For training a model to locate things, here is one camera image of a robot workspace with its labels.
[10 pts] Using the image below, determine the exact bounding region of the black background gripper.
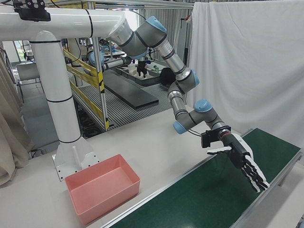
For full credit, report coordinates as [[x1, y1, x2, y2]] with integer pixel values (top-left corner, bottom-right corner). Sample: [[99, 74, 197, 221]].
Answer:
[[136, 61, 148, 78]]

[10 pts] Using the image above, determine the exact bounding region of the black round object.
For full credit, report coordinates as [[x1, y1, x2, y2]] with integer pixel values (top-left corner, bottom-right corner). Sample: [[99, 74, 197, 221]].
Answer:
[[160, 67, 176, 89]]

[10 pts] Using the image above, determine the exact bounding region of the pink plastic basket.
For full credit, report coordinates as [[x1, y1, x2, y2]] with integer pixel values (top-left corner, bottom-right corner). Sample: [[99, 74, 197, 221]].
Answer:
[[65, 153, 141, 226]]

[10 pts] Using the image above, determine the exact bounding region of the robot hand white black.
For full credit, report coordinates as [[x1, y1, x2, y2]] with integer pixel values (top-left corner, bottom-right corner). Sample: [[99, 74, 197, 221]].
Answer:
[[207, 133, 270, 193]]

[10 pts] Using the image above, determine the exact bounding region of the grey tray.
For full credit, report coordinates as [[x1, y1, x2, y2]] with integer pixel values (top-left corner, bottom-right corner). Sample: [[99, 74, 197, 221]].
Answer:
[[116, 65, 167, 86]]

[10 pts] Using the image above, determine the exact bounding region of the striped metal grating platform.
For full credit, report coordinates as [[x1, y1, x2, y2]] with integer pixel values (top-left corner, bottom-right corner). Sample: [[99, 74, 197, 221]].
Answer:
[[71, 78, 174, 130]]

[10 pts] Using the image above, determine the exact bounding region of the yellow black hazard barrier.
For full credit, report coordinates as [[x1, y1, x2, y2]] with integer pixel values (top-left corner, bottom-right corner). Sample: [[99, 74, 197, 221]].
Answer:
[[62, 48, 110, 130]]

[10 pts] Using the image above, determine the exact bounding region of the red clamp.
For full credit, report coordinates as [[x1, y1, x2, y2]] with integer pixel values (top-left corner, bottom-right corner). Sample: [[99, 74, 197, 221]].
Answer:
[[181, 13, 193, 25]]

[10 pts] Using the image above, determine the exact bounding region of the white curtain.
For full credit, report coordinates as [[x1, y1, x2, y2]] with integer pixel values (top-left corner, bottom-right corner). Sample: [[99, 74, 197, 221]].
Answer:
[[186, 0, 304, 149]]

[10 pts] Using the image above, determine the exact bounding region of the white chair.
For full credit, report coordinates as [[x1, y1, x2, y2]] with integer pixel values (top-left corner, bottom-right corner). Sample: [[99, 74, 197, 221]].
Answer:
[[16, 63, 44, 103]]

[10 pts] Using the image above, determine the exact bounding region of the green conveyor belt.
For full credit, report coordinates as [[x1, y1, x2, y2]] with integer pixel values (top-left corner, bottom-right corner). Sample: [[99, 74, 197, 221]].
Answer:
[[99, 127, 304, 228]]

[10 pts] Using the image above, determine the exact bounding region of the beige curtain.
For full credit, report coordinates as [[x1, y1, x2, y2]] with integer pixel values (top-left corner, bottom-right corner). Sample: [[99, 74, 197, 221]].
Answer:
[[0, 57, 35, 187]]

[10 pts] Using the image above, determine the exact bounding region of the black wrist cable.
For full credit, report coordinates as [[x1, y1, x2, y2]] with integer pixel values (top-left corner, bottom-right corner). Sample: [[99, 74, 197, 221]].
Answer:
[[186, 128, 204, 138]]

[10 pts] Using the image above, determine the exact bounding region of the white T-shaped robot pedestal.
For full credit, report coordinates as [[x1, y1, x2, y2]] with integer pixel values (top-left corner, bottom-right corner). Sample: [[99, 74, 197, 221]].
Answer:
[[0, 7, 126, 182]]

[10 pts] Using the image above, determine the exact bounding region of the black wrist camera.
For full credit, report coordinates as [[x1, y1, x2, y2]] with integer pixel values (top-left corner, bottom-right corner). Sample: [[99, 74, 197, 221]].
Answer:
[[200, 129, 219, 148]]

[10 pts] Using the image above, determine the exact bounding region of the black overhead camera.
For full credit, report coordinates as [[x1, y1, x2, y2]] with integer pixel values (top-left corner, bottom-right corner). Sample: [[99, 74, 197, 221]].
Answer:
[[13, 0, 52, 22]]

